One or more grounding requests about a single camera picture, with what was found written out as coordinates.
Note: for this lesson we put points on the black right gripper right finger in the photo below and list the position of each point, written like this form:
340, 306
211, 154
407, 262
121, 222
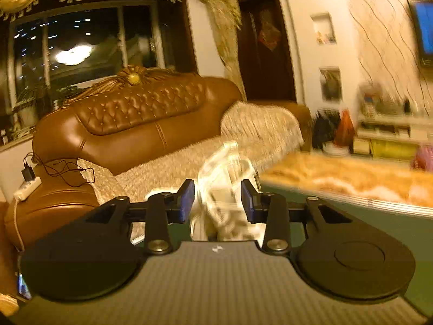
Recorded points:
278, 214

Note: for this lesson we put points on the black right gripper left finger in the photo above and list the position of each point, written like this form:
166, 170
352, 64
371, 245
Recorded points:
157, 213

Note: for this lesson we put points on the white high-top shoe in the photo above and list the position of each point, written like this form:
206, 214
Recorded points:
217, 168

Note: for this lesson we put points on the beige lace sofa cover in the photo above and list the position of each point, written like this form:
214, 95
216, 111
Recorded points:
253, 138

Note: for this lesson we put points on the brown leather sofa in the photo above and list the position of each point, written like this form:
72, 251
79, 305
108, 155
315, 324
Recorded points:
130, 119

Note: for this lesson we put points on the black bag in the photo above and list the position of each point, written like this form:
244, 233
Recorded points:
324, 127

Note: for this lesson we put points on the orange plastic bag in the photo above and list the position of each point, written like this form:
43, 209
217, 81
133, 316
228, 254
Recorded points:
345, 131

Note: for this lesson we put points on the white tv cabinet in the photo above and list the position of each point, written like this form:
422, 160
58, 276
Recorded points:
389, 126

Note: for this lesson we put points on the white power strip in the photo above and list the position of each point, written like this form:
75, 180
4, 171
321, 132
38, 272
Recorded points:
26, 189

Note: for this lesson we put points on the dark wooden door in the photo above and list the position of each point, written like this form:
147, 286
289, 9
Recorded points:
263, 52

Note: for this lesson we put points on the pink plastic stool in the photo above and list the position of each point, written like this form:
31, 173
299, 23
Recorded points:
424, 159

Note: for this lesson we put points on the window with dark glass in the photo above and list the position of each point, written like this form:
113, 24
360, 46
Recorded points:
61, 48

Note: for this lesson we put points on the black charger with cable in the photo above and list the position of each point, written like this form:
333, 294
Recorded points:
60, 169

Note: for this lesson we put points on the wall-mounted television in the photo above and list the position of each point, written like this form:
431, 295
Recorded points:
422, 17

